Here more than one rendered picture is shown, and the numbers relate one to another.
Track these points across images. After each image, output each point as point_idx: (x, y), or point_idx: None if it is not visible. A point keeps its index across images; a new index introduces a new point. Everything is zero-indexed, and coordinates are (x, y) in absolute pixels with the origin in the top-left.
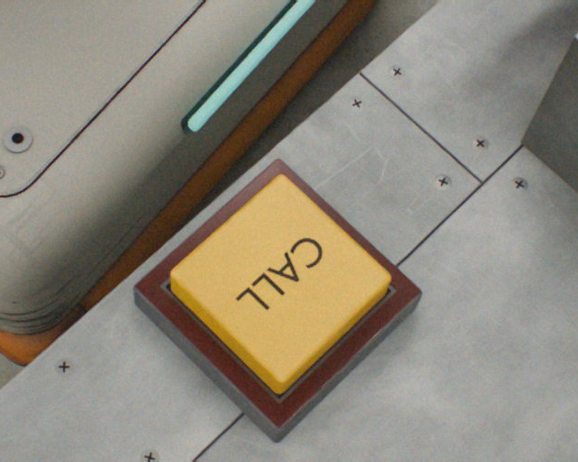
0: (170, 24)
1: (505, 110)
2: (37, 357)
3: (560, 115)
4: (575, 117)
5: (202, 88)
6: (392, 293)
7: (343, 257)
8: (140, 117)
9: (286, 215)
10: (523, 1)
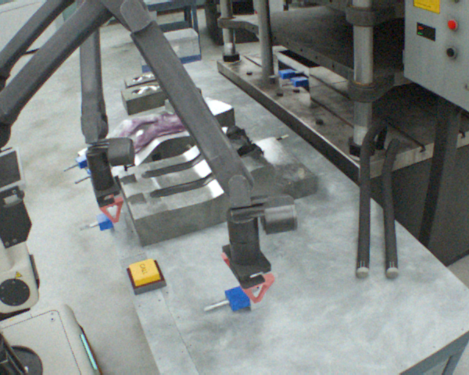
0: (73, 359)
1: (136, 247)
2: (135, 308)
3: (142, 233)
4: (144, 231)
5: (89, 362)
6: (154, 262)
7: (145, 262)
8: (88, 373)
9: (135, 266)
10: (122, 240)
